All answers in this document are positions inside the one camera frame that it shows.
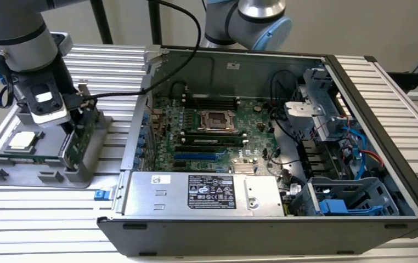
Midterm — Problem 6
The black stand pole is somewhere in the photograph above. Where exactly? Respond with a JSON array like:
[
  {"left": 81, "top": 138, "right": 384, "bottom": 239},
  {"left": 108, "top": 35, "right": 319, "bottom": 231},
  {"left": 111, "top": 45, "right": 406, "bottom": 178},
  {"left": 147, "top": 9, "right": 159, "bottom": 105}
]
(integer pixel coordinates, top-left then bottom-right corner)
[
  {"left": 89, "top": 0, "right": 115, "bottom": 45},
  {"left": 147, "top": 0, "right": 164, "bottom": 46}
]

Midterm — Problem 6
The silver CPU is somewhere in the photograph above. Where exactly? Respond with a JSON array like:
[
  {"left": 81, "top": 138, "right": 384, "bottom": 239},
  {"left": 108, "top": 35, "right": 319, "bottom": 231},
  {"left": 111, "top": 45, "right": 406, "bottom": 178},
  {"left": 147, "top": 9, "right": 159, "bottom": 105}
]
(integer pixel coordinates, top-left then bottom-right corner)
[{"left": 5, "top": 131, "right": 43, "bottom": 150}]

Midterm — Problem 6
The green RAM stick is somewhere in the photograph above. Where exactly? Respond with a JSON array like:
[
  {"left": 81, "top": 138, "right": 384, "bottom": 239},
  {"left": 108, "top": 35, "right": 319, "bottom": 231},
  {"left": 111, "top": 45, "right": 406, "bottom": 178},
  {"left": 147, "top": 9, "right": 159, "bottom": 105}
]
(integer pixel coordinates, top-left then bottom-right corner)
[{"left": 0, "top": 153, "right": 63, "bottom": 164}]

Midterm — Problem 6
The grey parts rack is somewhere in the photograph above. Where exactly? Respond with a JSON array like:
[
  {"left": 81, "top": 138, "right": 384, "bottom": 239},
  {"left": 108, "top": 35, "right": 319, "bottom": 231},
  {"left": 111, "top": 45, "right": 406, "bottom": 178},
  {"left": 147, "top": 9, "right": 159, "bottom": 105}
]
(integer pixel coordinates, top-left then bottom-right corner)
[{"left": 0, "top": 108, "right": 113, "bottom": 189}]

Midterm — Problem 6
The black RAM slot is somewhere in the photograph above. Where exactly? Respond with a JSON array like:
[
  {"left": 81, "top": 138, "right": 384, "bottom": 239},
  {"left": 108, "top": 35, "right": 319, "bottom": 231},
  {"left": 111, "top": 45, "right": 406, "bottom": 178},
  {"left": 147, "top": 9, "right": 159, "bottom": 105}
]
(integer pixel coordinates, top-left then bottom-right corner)
[
  {"left": 183, "top": 97, "right": 240, "bottom": 103},
  {"left": 183, "top": 99, "right": 241, "bottom": 106},
  {"left": 180, "top": 135, "right": 248, "bottom": 141},
  {"left": 181, "top": 94, "right": 240, "bottom": 100},
  {"left": 179, "top": 129, "right": 248, "bottom": 135},
  {"left": 180, "top": 132, "right": 248, "bottom": 139},
  {"left": 184, "top": 102, "right": 241, "bottom": 109}
]

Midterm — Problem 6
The blue case latch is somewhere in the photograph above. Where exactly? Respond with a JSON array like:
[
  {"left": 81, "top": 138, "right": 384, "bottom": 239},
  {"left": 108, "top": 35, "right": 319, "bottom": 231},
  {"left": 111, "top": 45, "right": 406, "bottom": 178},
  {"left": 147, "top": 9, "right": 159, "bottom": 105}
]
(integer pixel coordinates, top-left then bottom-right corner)
[{"left": 93, "top": 188, "right": 112, "bottom": 201}]

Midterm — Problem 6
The CPU socket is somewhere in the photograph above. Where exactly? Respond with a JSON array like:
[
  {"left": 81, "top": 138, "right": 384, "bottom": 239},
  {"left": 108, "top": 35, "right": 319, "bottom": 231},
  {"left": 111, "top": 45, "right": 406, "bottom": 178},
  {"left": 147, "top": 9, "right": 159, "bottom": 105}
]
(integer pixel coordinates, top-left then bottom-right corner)
[{"left": 197, "top": 109, "right": 239, "bottom": 133}]

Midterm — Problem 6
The long black expansion slot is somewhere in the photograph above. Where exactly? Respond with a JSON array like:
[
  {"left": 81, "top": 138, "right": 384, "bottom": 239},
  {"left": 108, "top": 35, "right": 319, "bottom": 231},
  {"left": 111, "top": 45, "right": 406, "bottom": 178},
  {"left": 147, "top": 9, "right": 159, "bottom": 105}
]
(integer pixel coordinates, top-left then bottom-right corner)
[{"left": 173, "top": 146, "right": 227, "bottom": 154}]

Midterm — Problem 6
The RAM stick with white label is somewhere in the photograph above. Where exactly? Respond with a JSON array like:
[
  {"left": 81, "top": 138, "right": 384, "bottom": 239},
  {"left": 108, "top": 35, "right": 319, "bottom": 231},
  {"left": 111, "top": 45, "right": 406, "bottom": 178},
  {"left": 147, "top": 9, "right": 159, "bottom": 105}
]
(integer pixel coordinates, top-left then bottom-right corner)
[{"left": 180, "top": 138, "right": 248, "bottom": 146}]

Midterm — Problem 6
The blue expansion slot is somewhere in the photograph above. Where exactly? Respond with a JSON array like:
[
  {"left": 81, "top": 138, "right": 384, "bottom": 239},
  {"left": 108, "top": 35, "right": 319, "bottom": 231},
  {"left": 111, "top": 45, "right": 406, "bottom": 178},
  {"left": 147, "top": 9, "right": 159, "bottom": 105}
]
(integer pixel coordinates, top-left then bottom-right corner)
[{"left": 173, "top": 153, "right": 219, "bottom": 163}]

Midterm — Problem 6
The silver power supply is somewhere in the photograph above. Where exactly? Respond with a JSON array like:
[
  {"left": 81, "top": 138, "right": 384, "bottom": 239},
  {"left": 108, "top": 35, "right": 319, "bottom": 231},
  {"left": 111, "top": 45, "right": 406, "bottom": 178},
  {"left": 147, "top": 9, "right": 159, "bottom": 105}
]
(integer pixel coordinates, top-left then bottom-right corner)
[{"left": 121, "top": 171, "right": 287, "bottom": 218}]

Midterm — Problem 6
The green motherboard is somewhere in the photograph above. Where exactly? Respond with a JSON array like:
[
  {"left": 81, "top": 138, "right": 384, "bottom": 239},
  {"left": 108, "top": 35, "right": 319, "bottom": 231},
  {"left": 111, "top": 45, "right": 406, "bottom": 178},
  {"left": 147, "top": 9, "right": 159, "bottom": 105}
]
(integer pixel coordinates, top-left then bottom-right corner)
[{"left": 149, "top": 94, "right": 294, "bottom": 190}]

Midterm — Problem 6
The silver finned heatsink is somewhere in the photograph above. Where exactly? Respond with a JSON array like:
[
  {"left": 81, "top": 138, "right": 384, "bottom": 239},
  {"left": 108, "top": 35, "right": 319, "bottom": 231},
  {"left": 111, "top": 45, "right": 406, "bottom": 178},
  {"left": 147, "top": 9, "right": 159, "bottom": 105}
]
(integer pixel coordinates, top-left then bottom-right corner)
[{"left": 232, "top": 163, "right": 260, "bottom": 174}]

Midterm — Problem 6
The silver metal drive cage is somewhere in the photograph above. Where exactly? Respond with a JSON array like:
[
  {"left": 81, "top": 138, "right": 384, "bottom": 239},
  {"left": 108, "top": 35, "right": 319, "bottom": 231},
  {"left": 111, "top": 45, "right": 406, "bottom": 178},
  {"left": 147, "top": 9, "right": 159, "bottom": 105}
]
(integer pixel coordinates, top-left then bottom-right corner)
[{"left": 284, "top": 67, "right": 356, "bottom": 142}]

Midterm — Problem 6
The open black PC case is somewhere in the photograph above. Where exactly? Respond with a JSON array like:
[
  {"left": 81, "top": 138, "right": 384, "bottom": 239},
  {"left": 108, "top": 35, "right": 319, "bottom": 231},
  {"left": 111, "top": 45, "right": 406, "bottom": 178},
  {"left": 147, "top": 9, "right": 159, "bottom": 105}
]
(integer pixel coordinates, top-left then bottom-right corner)
[{"left": 96, "top": 45, "right": 418, "bottom": 257}]

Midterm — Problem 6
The blue disk carrier clip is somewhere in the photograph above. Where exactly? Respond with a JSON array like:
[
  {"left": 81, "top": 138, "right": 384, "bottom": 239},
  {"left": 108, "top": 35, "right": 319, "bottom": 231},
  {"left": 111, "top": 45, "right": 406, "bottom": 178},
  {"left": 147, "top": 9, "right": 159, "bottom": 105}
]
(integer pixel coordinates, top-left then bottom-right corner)
[{"left": 316, "top": 198, "right": 348, "bottom": 216}]

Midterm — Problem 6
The blue-grey disk bay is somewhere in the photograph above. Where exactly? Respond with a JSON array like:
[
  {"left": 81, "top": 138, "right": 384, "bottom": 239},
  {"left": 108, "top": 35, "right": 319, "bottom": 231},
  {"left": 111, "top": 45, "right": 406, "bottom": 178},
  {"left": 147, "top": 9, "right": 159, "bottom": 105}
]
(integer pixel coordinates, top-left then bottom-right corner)
[{"left": 290, "top": 176, "right": 402, "bottom": 218}]

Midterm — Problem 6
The black camera cable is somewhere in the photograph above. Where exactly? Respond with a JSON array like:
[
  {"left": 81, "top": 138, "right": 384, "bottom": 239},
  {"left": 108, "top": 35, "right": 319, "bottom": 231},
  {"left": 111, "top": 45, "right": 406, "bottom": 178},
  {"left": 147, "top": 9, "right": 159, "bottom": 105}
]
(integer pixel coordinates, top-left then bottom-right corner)
[{"left": 83, "top": 0, "right": 201, "bottom": 100}]

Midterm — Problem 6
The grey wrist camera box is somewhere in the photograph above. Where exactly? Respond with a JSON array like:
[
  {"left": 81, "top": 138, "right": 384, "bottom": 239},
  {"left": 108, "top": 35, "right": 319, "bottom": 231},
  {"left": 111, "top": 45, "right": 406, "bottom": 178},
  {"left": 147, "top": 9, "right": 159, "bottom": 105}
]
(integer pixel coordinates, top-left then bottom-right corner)
[{"left": 49, "top": 32, "right": 75, "bottom": 58}]

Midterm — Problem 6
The blue SATA wire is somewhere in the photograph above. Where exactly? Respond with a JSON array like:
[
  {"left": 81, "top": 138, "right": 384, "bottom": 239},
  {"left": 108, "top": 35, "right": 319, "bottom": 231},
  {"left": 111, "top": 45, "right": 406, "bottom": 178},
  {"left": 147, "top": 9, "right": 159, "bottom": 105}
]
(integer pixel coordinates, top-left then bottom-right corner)
[{"left": 339, "top": 124, "right": 370, "bottom": 176}]

